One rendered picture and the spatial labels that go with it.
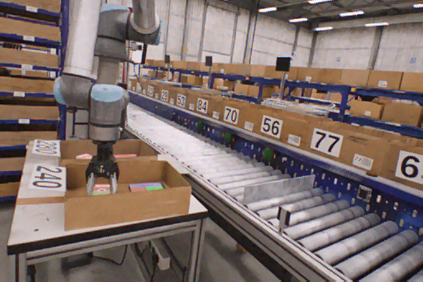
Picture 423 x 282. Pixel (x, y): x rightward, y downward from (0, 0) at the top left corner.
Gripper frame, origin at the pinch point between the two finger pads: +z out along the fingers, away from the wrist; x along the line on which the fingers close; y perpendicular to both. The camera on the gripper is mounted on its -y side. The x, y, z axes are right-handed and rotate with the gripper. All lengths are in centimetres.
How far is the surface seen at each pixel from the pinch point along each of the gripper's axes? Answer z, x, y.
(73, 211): -2.2, -6.6, 15.0
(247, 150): 2, 87, -65
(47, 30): -62, -48, -146
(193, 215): 4.5, 30.7, 9.0
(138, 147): -2, 15, -51
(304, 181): 0, 90, -10
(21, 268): 11.0, -17.5, 19.2
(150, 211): 0.9, 15.3, 11.5
